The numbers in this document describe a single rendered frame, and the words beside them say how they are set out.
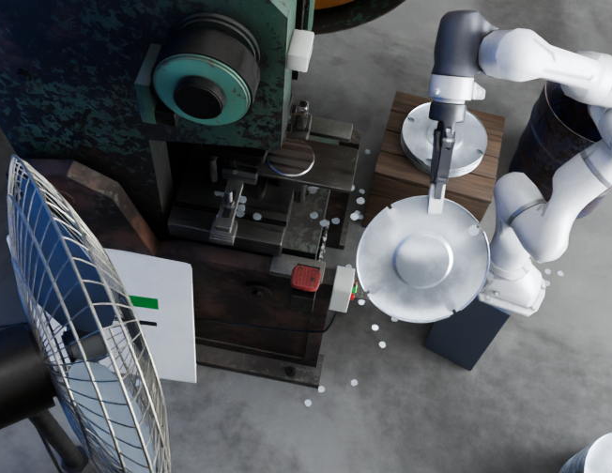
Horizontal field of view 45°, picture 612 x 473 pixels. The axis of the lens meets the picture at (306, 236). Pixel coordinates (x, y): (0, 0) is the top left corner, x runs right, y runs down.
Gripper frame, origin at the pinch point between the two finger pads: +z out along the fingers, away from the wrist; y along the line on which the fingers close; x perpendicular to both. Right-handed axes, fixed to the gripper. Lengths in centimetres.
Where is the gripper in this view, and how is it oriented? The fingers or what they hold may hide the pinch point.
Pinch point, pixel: (436, 198)
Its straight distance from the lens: 160.0
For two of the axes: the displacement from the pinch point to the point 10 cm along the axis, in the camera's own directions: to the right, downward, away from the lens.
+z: -0.9, 9.7, 2.4
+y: -0.1, 2.4, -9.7
